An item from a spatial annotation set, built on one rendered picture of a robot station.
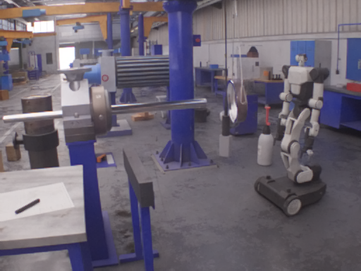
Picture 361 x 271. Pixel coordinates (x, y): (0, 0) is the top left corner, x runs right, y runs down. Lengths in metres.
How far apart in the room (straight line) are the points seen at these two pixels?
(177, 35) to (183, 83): 0.62
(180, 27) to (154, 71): 2.09
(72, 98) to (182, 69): 2.11
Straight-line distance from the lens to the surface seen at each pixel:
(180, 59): 3.94
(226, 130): 1.74
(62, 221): 1.28
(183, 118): 4.03
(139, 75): 5.85
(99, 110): 2.15
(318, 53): 6.98
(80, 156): 2.05
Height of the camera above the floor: 1.50
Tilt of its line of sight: 13 degrees down
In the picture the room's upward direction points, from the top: 1 degrees counter-clockwise
